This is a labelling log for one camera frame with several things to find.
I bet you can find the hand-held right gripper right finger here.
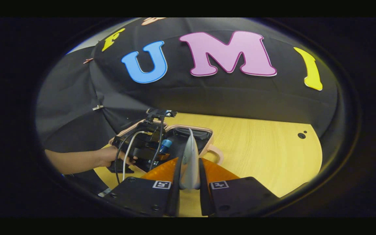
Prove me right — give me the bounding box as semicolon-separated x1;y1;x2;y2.
198;158;280;217

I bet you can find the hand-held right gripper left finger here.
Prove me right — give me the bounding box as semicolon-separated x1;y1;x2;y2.
108;157;184;217

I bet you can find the blue green small bottle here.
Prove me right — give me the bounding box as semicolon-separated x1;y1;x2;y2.
160;138;173;154

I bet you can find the teal squeeze tube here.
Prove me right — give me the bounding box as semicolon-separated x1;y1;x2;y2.
179;128;202;191

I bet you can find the pink suitcase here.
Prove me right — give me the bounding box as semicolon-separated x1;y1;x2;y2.
109;119;224;174

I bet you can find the black cable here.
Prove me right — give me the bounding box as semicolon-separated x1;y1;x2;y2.
114;133;133;185
149;115;166;171

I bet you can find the white cable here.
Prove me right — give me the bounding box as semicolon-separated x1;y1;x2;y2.
122;130;146;182

